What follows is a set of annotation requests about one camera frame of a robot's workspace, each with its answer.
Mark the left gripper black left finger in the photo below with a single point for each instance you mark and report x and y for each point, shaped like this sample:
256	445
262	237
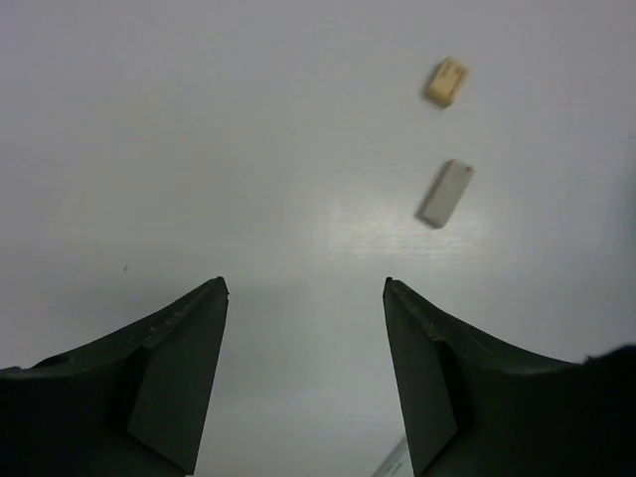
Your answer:
132	403

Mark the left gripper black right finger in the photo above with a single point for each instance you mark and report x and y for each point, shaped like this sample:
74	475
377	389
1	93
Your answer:
474	405

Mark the beige eraser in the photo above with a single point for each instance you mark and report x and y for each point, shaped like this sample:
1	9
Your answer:
445	193

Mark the small yellow eraser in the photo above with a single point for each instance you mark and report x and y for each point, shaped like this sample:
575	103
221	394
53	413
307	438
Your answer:
447	81

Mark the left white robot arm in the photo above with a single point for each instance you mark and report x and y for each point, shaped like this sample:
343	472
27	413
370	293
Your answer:
395	459

